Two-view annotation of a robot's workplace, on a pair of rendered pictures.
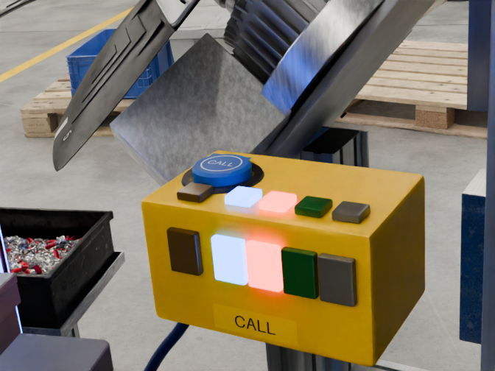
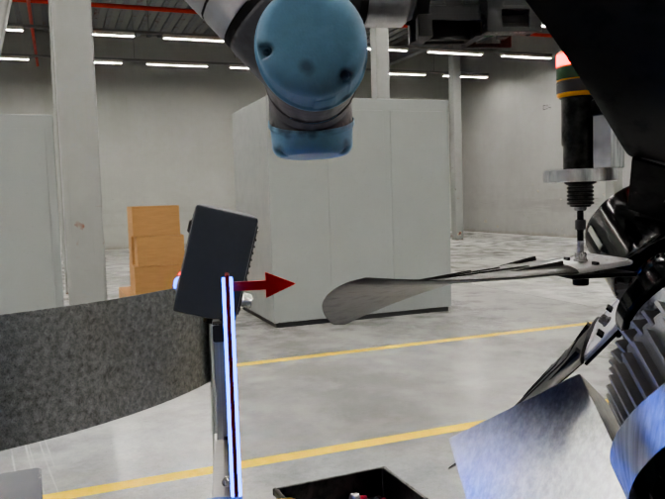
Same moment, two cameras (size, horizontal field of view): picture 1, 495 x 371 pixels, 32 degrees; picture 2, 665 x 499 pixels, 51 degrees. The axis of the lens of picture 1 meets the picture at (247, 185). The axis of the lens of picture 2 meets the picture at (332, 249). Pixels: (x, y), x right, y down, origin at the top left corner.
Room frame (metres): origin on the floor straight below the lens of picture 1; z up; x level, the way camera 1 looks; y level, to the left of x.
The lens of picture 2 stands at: (0.34, -0.33, 1.26)
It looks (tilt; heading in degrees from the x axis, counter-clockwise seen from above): 4 degrees down; 50
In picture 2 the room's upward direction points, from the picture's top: 2 degrees counter-clockwise
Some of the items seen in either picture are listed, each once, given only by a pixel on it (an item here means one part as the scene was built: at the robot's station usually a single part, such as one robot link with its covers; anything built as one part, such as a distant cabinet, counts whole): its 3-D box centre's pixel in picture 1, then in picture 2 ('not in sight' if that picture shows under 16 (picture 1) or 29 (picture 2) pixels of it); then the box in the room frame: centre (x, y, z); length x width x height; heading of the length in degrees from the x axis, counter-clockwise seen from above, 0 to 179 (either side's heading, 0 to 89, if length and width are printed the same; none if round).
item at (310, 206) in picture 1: (313, 206); not in sight; (0.47, -0.04, 1.08); 0.02 x 0.02 x 0.01; 59
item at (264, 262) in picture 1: (264, 266); not in sight; (0.46, -0.01, 1.04); 0.02 x 0.01 x 0.03; 59
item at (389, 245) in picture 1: (287, 255); not in sight; (0.51, -0.02, 1.02); 0.16 x 0.10 x 0.11; 59
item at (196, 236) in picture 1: (185, 251); not in sight; (0.49, 0.04, 1.04); 0.02 x 0.01 x 0.03; 59
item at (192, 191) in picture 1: (195, 192); not in sight; (0.51, 0.03, 1.08); 0.02 x 0.02 x 0.01; 59
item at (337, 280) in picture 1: (337, 280); not in sight; (0.44, -0.05, 1.04); 0.02 x 0.01 x 0.03; 59
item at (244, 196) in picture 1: (243, 196); not in sight; (0.49, 0.00, 1.08); 0.02 x 0.02 x 0.01; 59
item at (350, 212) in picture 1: (350, 212); not in sight; (0.46, -0.06, 1.08); 0.02 x 0.02 x 0.01; 59
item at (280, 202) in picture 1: (278, 201); not in sight; (0.48, -0.02, 1.08); 0.02 x 0.02 x 0.01; 59
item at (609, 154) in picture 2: not in sight; (590, 131); (0.97, 0.04, 1.32); 0.09 x 0.07 x 0.10; 94
